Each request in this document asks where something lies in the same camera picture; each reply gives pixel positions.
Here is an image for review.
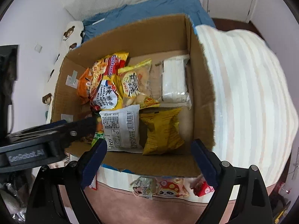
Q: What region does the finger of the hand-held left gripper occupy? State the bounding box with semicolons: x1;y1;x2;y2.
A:
9;119;97;138
47;122;98;152

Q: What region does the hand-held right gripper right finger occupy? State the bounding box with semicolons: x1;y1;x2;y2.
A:
190;139;274;224

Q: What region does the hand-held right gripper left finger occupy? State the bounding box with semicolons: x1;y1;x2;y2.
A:
25;139;108;224

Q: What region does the green candy bag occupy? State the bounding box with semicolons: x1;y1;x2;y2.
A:
91;117;108;148

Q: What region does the white bread packet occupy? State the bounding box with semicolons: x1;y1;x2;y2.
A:
99;105;143;153

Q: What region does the orange snack packet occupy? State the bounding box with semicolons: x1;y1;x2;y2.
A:
77;68;93;104

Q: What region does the yellow instant noodle packet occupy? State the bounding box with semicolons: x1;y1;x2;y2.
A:
90;51;129;111

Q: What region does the crinkled yellow snack packet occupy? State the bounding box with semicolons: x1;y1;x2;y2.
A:
140;107;185;155

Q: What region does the yellow rice cracker packet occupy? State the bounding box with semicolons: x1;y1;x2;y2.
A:
118;59;160;109

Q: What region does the silver white wafer packet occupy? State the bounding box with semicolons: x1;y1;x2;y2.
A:
160;55;192;109

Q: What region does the printed cardboard box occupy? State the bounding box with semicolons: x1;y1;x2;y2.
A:
50;13;216;178

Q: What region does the red triangular packet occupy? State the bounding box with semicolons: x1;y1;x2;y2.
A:
190;175;214;197

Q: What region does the orange panda mushroom packet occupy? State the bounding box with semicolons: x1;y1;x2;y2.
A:
155;177;189;197

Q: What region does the clear plastic bag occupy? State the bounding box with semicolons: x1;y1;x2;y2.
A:
0;180;30;220

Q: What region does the small white panda packet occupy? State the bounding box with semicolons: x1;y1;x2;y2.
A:
132;177;156;200

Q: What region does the cat printed blanket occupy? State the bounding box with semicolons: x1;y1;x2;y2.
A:
58;24;299;224

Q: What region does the bear print pillow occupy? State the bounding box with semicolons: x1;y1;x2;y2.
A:
42;20;86;122

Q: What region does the yellow black tool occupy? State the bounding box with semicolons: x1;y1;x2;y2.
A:
274;205;289;223

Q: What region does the blue bed sheet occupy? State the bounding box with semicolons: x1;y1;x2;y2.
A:
82;0;216;45

